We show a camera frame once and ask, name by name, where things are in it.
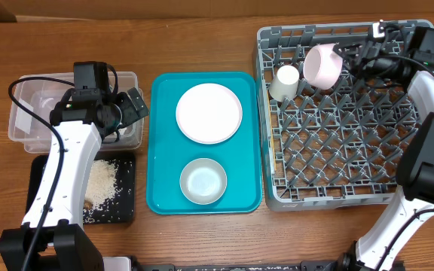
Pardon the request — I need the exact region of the white paper cup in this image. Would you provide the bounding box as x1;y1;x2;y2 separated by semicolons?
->
268;65;300;102

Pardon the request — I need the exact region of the white rice pile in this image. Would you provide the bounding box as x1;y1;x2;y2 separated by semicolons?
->
83;159;135;224

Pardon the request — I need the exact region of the grey small bowl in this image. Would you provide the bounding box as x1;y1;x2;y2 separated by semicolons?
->
179;158;228;206

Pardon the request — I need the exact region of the black tray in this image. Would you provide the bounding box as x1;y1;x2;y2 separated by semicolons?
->
24;151;137;225

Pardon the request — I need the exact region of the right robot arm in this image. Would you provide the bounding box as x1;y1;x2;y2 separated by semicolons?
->
333;22;434;270

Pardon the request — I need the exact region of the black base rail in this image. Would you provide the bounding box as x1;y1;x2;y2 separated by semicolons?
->
103;255;353;271

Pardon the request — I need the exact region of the clear plastic bin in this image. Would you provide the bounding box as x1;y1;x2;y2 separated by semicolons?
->
8;72;144;154

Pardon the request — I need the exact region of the brown food piece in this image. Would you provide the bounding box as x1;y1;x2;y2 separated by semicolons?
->
84;200;93;210

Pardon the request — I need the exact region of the pink bowl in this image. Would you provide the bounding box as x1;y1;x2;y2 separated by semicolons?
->
304;44;343;90

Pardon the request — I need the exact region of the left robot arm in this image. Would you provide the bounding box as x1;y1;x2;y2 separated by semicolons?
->
0;61;149;270

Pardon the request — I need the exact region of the pink plate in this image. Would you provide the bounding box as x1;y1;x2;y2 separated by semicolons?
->
176;83;243;145

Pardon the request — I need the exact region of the teal serving tray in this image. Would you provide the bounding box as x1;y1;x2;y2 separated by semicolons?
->
146;72;263;215

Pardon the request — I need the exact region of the grey dishwasher rack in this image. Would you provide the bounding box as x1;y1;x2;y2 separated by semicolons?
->
256;20;434;212

